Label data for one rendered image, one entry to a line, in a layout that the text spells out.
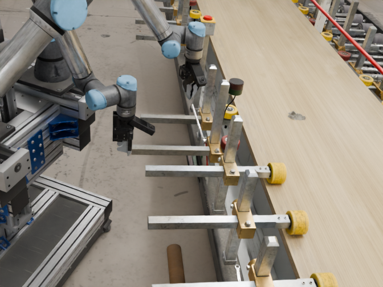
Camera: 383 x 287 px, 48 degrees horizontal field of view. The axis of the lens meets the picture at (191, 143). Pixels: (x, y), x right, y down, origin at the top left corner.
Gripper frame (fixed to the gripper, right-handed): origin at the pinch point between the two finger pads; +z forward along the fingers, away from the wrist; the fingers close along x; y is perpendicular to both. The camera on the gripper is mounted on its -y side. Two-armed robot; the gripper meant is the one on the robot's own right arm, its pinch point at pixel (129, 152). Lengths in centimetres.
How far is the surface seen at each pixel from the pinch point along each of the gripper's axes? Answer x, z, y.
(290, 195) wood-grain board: 33, -7, -59
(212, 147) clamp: 0.9, -4.3, -34.5
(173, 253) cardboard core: -7, 75, -26
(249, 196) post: 48, -21, -37
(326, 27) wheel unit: -145, -5, -144
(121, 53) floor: -267, 83, 4
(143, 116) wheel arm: -24.3, -2.5, -6.3
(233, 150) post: 22.8, -20.3, -36.7
